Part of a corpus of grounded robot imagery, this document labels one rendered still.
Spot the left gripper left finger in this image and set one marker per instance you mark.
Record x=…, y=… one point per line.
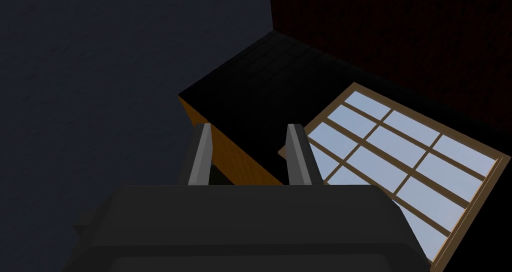
x=200, y=160

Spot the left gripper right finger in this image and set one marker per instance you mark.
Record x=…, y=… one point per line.
x=300, y=160

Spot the orange wooden cupboard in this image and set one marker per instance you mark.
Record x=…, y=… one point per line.
x=234, y=156

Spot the brown framed window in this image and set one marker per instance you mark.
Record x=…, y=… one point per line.
x=404, y=152

